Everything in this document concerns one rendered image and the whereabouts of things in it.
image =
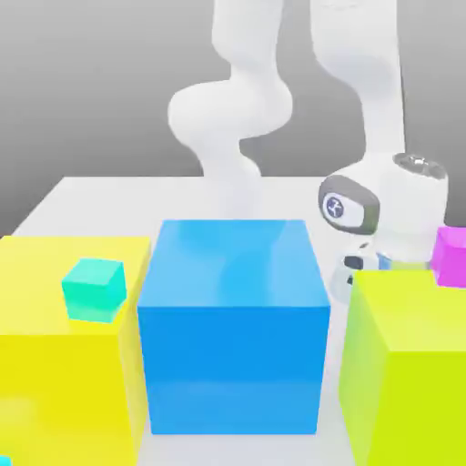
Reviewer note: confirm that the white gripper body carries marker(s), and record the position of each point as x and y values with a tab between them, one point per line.
339	287

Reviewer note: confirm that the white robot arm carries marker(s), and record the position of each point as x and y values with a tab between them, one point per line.
233	109

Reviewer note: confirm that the small magenta cube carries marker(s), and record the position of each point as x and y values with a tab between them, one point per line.
451	258

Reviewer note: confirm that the small turquoise cube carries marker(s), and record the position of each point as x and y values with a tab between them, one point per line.
93	291

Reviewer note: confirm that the small cyan cube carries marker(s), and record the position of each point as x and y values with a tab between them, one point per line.
4	461

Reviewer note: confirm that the large lime box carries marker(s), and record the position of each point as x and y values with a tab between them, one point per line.
418	382

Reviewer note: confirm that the large blue box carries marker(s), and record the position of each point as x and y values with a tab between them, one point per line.
233	364

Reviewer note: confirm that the large yellow box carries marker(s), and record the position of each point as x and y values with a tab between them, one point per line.
54	382

